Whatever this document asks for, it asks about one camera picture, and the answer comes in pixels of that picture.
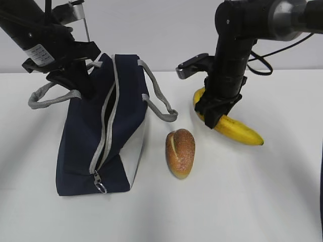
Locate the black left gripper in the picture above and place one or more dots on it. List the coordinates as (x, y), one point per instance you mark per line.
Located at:
(53, 49)

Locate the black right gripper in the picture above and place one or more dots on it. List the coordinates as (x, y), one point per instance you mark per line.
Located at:
(217, 97)

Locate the yellow banana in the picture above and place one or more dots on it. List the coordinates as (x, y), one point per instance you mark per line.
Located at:
(238, 131)

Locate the brown bread roll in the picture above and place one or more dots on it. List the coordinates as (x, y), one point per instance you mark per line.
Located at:
(180, 152)

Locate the navy blue lunch bag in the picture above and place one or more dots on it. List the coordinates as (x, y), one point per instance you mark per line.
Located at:
(103, 136)

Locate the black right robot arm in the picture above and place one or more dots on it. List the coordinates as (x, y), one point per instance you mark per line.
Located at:
(240, 24)

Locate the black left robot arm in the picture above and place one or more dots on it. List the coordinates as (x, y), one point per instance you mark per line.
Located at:
(20, 18)

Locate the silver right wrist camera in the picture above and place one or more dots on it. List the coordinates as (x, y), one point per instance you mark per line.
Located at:
(199, 63)

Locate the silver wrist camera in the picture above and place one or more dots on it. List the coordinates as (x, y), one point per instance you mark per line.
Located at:
(69, 12)
(199, 63)

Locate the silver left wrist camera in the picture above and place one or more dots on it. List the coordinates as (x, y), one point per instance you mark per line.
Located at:
(69, 12)

